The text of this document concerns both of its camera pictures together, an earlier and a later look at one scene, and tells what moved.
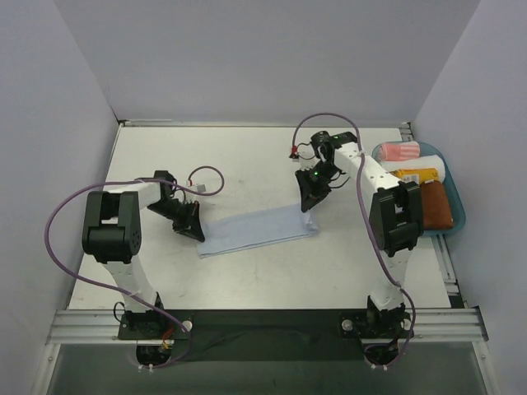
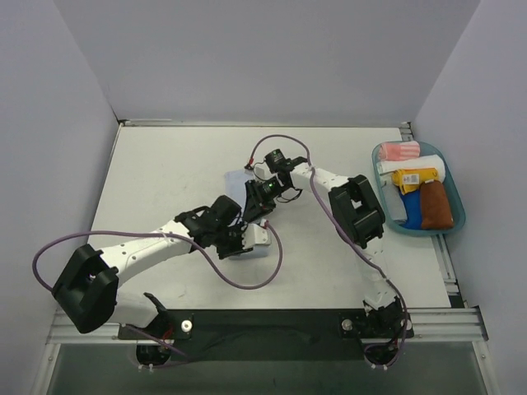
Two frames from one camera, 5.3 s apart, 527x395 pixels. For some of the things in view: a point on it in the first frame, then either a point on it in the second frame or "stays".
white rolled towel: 426,161 stays
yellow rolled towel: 416,174 stays
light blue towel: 256,228 → 235,186
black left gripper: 186,218 → 232,243
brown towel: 436,209 stays
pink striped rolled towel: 394,151 stays
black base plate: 215,336 stays
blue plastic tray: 457,203 stays
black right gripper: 312,186 → 255,202
